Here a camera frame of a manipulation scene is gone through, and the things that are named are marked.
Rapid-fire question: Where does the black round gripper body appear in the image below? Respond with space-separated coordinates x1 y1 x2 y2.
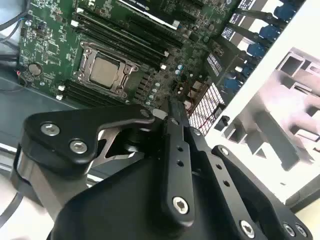
49 127 315 240

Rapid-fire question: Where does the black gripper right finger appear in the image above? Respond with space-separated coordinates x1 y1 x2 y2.
176 101 315 240

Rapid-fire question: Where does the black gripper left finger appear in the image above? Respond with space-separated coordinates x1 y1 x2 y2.
21 98 197 225

